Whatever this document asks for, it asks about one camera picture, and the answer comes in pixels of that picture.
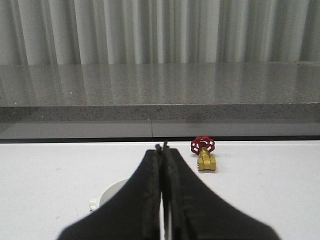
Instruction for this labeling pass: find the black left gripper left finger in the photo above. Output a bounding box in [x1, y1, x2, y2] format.
[59, 145, 162, 240]

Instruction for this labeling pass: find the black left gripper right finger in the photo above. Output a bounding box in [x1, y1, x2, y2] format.
[161, 143, 279, 240]

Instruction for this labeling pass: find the white half clamp ring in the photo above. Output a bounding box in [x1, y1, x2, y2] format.
[88, 178, 131, 211]

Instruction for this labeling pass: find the grey stone counter ledge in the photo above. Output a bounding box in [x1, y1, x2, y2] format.
[0, 62, 320, 140]

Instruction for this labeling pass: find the grey pleated curtain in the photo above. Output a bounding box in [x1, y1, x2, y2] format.
[0, 0, 320, 65]

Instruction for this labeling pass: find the brass valve with red handle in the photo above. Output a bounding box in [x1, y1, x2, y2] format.
[190, 136, 217, 171]

